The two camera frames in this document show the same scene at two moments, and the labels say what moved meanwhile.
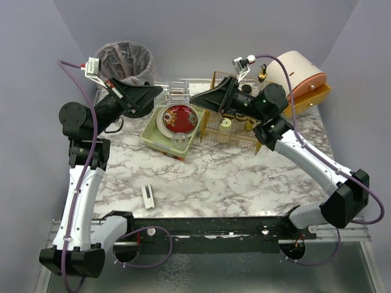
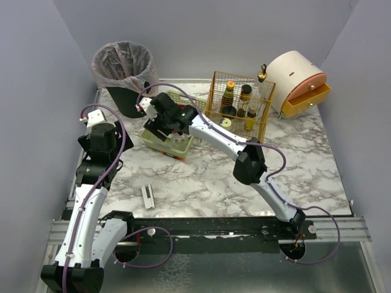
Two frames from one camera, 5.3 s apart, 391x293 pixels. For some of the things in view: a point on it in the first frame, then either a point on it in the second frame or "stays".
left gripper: [123, 96] -> [84, 141]
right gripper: [228, 95] -> [156, 126]
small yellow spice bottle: [248, 126] stays
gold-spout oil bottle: [262, 75] stays
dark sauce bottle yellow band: [247, 88] stays
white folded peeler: [148, 196] stays
